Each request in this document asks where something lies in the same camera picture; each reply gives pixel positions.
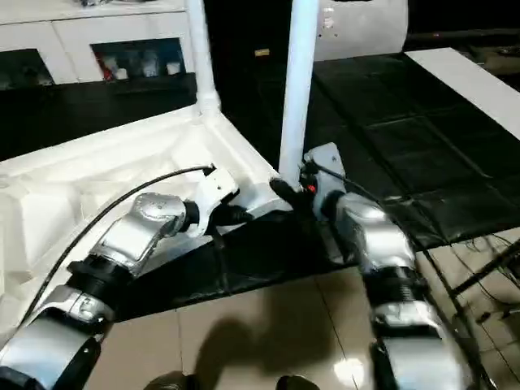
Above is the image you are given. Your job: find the white plastic table leg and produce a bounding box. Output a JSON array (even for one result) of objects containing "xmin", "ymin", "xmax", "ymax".
[
  {"xmin": 185, "ymin": 0, "xmax": 222, "ymax": 115},
  {"xmin": 278, "ymin": 0, "xmax": 321, "ymax": 189}
]

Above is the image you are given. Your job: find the white plastic table top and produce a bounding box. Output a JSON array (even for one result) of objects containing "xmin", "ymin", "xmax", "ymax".
[{"xmin": 0, "ymin": 102, "xmax": 300, "ymax": 334}]

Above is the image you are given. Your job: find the black tall cabinet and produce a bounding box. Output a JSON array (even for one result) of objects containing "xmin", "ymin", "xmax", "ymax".
[{"xmin": 203, "ymin": 0, "xmax": 295, "ymax": 82}]

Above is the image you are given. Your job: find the black robot foot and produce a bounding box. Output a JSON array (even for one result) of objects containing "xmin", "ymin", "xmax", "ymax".
[
  {"xmin": 145, "ymin": 372, "xmax": 200, "ymax": 390},
  {"xmin": 276, "ymin": 375, "xmax": 322, "ymax": 390}
]

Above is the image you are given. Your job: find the light grey cushion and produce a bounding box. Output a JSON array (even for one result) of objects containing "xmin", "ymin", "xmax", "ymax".
[{"xmin": 313, "ymin": 0, "xmax": 409, "ymax": 62}]

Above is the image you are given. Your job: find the white flat sheet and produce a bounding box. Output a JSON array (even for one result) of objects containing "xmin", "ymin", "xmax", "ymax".
[{"xmin": 406, "ymin": 47, "xmax": 520, "ymax": 139}]

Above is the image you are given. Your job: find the white glass-door cabinet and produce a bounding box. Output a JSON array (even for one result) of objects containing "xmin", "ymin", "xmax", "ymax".
[{"xmin": 0, "ymin": 0, "xmax": 200, "ymax": 86}]

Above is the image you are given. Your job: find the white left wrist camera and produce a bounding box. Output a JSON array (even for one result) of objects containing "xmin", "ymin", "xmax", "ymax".
[{"xmin": 193, "ymin": 167, "xmax": 241, "ymax": 236}]

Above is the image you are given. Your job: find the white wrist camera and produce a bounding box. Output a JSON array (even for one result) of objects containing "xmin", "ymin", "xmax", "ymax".
[
  {"xmin": 193, "ymin": 167, "xmax": 241, "ymax": 236},
  {"xmin": 303, "ymin": 144, "xmax": 346, "ymax": 196}
]

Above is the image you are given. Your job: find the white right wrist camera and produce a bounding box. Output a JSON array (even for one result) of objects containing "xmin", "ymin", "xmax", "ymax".
[{"xmin": 303, "ymin": 144, "xmax": 346, "ymax": 196}]

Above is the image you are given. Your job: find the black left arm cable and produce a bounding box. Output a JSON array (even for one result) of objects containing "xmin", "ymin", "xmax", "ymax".
[{"xmin": 20, "ymin": 165, "xmax": 216, "ymax": 326}]

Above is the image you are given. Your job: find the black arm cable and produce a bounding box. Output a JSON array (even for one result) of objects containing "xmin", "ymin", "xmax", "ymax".
[
  {"xmin": 309, "ymin": 162, "xmax": 496, "ymax": 390},
  {"xmin": 20, "ymin": 165, "xmax": 216, "ymax": 326}
]

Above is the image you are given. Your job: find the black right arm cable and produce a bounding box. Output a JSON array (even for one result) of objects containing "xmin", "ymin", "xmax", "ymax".
[{"xmin": 309, "ymin": 162, "xmax": 496, "ymax": 390}]

